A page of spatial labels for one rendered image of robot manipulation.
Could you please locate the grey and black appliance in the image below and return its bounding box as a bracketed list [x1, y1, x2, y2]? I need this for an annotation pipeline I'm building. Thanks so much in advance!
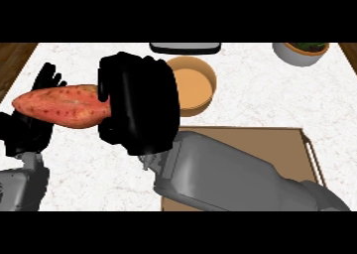
[148, 42, 223, 56]

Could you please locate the grey pot with green plant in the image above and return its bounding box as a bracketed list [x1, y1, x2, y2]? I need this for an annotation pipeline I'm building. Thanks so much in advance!
[271, 42, 331, 68]

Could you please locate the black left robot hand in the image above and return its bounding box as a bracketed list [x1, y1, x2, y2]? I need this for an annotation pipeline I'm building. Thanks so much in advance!
[0, 62, 70, 158]

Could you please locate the brown wooden tray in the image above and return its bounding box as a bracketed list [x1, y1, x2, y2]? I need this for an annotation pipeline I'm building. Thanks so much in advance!
[160, 125, 328, 212]

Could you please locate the orange-red sweet potato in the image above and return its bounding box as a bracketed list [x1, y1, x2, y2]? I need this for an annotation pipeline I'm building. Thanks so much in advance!
[11, 84, 113, 130]

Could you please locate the tan round pot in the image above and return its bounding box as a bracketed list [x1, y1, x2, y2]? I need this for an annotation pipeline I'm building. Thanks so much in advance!
[164, 56, 219, 118]

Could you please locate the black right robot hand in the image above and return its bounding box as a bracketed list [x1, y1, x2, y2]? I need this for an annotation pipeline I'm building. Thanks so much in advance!
[96, 51, 182, 157]

